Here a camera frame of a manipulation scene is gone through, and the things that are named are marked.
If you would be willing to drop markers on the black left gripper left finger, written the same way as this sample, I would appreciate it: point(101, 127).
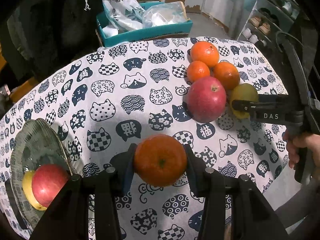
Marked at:
point(113, 183)

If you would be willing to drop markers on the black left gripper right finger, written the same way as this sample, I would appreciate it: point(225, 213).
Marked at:
point(208, 183)

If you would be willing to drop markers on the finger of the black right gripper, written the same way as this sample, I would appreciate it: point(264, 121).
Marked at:
point(246, 104)

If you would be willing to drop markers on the yellow green pear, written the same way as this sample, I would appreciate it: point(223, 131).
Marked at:
point(245, 92)

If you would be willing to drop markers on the large red apple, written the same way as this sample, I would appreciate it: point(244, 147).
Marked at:
point(206, 99)

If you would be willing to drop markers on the large orange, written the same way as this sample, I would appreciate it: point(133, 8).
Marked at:
point(160, 160)

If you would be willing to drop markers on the small mandarin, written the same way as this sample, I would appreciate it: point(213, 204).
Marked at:
point(197, 70)

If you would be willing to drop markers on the person's right hand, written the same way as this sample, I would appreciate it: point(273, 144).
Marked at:
point(304, 140)

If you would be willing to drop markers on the green glass fruit bowl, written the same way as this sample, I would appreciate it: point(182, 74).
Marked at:
point(35, 144)

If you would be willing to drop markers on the cat pattern tablecloth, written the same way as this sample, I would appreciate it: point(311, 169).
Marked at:
point(100, 104)

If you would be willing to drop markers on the shoe rack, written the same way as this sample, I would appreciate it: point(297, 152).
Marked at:
point(266, 18)

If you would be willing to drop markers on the clear plastic bag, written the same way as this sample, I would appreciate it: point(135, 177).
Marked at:
point(164, 14)

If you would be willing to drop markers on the teal storage box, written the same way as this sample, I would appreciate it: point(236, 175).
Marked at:
point(172, 30)

